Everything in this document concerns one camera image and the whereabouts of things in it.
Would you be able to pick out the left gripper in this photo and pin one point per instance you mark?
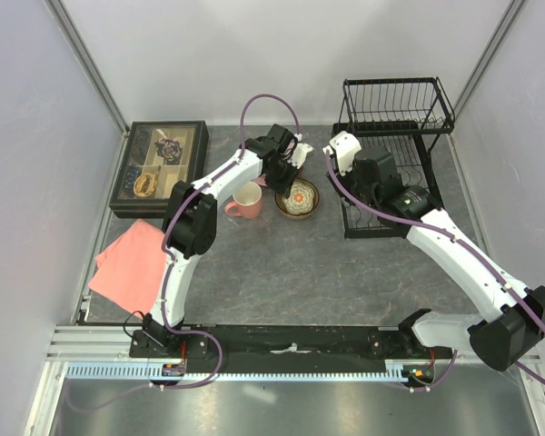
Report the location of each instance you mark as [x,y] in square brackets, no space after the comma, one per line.
[284,188]

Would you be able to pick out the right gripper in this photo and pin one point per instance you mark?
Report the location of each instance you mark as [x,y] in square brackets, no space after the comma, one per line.
[354,169]

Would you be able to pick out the small floral patterned dish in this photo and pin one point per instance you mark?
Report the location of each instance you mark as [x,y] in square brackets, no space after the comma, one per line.
[300,200]

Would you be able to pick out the brown patterned bowl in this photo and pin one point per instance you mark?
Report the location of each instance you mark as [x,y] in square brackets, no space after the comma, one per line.
[298,183]

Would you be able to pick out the pink mug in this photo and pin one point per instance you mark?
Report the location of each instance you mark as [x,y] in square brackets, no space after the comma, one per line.
[247,202]

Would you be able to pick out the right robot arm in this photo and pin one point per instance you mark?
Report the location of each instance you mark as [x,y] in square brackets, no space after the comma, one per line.
[510,317]

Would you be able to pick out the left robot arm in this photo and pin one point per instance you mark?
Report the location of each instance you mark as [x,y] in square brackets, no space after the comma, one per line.
[190,224]

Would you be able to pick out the black framed display box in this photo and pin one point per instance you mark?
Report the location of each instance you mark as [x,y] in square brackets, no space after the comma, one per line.
[158,154]

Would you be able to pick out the pink cloth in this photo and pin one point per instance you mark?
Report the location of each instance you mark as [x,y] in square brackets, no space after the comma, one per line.
[130,270]

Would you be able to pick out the black wire dish rack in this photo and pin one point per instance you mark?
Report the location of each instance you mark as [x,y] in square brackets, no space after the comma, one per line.
[407,116]

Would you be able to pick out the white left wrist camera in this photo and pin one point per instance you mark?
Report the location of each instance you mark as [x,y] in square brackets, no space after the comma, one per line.
[298,151]

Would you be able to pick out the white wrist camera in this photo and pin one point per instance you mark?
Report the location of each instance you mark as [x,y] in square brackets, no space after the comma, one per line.
[298,151]
[343,147]

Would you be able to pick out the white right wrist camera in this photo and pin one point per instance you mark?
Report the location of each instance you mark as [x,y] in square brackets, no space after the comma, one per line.
[343,147]

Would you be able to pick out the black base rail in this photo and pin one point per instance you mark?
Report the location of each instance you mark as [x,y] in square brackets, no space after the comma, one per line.
[285,349]

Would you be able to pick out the slotted cable duct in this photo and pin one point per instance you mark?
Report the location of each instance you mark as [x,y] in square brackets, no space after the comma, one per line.
[159,372]

